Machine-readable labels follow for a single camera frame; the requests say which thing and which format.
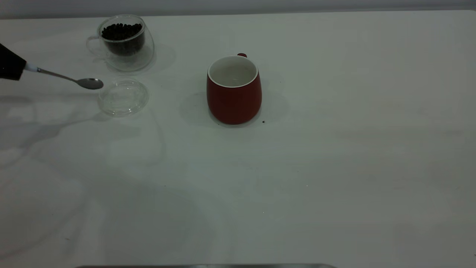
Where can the coffee beans in glass cup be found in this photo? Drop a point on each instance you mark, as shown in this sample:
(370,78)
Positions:
(122,32)

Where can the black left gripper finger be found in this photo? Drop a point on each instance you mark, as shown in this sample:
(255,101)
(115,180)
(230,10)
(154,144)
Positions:
(11,72)
(9,57)

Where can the clear double-wall glass cup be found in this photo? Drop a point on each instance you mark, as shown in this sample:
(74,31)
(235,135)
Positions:
(130,62)

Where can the red ceramic mug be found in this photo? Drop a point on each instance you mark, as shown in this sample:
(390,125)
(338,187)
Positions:
(233,104)

